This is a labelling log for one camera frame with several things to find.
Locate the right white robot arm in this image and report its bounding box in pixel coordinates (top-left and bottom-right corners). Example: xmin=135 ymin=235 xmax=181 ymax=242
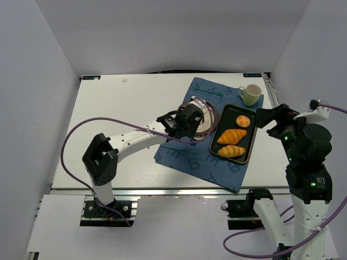
xmin=254 ymin=100 xmax=333 ymax=259

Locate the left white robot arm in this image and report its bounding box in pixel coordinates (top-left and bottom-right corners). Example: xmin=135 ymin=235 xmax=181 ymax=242
xmin=82 ymin=100 xmax=204 ymax=211

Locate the round bread roll right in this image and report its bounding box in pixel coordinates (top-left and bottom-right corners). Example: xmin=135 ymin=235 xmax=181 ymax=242
xmin=236 ymin=115 xmax=250 ymax=128

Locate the round metal plate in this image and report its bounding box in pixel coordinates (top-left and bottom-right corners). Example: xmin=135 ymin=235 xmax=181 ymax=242
xmin=177 ymin=99 xmax=221 ymax=141

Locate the green stick lower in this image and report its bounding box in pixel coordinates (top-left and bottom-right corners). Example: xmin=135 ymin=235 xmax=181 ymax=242
xmin=160 ymin=145 xmax=199 ymax=154

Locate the green stick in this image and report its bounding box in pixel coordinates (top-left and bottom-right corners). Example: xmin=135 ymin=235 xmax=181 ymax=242
xmin=193 ymin=87 xmax=224 ymax=97
xmin=160 ymin=145 xmax=199 ymax=154

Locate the pale green mug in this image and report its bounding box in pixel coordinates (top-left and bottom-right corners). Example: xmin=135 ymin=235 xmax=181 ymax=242
xmin=238 ymin=84 xmax=262 ymax=107

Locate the green stick upper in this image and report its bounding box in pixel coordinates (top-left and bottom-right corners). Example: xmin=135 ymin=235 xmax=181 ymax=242
xmin=193 ymin=87 xmax=224 ymax=97

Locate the upper croissant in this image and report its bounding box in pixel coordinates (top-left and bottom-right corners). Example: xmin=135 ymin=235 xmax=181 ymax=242
xmin=217 ymin=129 xmax=247 ymax=145

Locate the croissant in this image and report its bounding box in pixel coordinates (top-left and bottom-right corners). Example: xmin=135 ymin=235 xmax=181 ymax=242
xmin=218 ymin=145 xmax=246 ymax=158
xmin=217 ymin=129 xmax=247 ymax=145

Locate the lower croissant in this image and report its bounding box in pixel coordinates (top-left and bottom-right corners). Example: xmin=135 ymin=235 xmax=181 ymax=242
xmin=218 ymin=145 xmax=246 ymax=158

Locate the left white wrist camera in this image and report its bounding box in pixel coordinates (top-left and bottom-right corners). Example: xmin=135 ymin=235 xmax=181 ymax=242
xmin=189 ymin=96 xmax=208 ymax=114

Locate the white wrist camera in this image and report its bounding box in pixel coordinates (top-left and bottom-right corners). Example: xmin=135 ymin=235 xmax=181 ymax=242
xmin=189 ymin=96 xmax=208 ymax=114
xmin=294 ymin=99 xmax=330 ymax=124

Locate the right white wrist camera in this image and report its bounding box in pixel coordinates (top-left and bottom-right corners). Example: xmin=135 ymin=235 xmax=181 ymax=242
xmin=294 ymin=99 xmax=330 ymax=124

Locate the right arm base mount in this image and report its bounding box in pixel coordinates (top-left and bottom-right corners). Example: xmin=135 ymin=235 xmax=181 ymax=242
xmin=221 ymin=188 xmax=273 ymax=218

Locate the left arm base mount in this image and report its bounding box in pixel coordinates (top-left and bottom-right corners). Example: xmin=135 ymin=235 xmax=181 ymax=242
xmin=81 ymin=195 xmax=140 ymax=222

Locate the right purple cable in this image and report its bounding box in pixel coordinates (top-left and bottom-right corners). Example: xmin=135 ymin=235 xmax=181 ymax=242
xmin=222 ymin=99 xmax=347 ymax=258

